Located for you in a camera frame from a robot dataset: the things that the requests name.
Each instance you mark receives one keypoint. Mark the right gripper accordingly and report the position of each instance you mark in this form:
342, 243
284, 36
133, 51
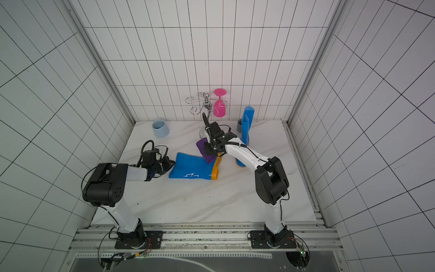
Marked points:
214, 130

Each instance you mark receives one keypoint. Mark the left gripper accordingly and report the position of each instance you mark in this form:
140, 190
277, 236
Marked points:
168, 162

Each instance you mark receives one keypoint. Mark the blue rubber boot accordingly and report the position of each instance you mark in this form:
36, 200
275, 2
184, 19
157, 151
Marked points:
195, 167
247, 119

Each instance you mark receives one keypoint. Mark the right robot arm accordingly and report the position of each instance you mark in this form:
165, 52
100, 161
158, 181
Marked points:
270, 179

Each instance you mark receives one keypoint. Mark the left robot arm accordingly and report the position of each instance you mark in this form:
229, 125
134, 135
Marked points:
106, 186

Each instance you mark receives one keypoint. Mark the grey-green mug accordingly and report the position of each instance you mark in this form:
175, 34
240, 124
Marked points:
239, 126

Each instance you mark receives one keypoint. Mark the pink wine glass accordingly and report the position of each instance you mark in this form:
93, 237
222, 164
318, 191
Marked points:
220, 104

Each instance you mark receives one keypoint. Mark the light blue mug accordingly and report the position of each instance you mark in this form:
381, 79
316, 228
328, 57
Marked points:
160, 128

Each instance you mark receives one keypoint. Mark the chrome glass holder stand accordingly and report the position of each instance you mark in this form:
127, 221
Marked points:
203, 105

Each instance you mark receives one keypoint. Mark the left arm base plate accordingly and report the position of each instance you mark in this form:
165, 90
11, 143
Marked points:
139, 240

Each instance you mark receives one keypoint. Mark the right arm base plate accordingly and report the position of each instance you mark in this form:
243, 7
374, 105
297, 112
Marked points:
267, 240

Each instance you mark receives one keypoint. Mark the aluminium mounting rail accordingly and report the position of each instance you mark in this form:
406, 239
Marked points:
230, 237

